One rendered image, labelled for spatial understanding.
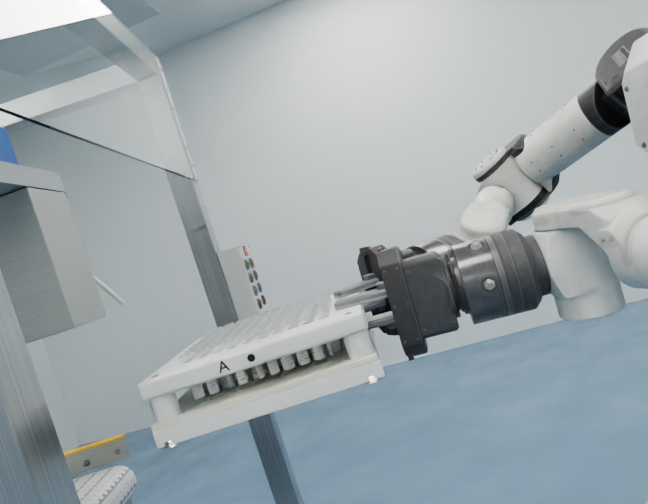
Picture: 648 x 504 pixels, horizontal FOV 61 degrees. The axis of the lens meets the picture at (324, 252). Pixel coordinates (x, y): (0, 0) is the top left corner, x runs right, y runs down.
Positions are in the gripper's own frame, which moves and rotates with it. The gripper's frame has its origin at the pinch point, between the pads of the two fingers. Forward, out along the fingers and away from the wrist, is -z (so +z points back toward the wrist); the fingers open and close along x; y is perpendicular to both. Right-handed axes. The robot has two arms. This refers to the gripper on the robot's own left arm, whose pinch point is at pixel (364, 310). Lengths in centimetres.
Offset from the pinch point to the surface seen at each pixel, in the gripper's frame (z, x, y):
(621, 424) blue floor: 63, 99, 176
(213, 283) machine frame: -47, -6, 75
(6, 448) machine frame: -29.8, 0.3, -20.7
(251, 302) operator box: -39, 2, 76
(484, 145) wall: 67, -39, 355
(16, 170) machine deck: -39.4, -29.0, 4.1
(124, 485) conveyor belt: -40.3, 16.0, 7.3
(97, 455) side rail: -45.4, 12.0, 10.5
